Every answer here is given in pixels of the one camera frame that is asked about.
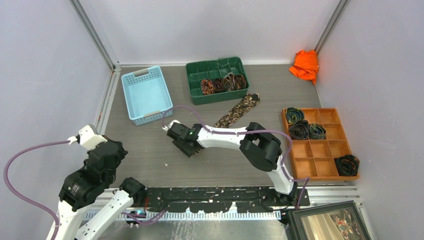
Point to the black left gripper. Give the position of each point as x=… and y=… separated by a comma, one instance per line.
x=122, y=152

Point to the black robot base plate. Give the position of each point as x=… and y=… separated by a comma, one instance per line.
x=210, y=200

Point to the green divided plastic bin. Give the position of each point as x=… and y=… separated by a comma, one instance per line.
x=212, y=69

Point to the dark grey rolled tie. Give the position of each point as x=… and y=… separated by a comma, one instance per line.
x=299, y=130

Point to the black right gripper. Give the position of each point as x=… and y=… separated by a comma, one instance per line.
x=188, y=151

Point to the orange cloth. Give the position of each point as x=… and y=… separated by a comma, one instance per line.
x=305, y=66

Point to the dark red rolled tie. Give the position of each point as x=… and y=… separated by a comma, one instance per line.
x=218, y=85

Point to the blue green rolled tie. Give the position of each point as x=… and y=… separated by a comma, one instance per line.
x=294, y=115

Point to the multicolour rolled tie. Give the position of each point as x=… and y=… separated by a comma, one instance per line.
x=207, y=87

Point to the framed picture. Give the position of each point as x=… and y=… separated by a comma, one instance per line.
x=335, y=221

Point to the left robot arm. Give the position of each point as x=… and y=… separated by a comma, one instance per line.
x=82, y=187

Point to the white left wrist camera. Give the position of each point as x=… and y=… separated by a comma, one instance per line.
x=87, y=137

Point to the brown floral tie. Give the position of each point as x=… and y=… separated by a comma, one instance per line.
x=247, y=103

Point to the orange grey rolled tie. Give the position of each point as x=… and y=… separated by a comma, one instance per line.
x=229, y=83

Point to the black rolled tie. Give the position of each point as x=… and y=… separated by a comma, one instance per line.
x=347, y=165

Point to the brown rolled tie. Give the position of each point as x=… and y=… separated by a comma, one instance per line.
x=240, y=82

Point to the dark teal rolled tie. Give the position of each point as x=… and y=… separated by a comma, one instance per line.
x=316, y=131

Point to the orange wooden divided tray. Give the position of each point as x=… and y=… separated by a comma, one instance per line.
x=315, y=158

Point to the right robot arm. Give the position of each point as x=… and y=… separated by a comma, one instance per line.
x=260, y=147

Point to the light blue plastic basket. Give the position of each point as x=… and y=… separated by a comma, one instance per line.
x=146, y=95

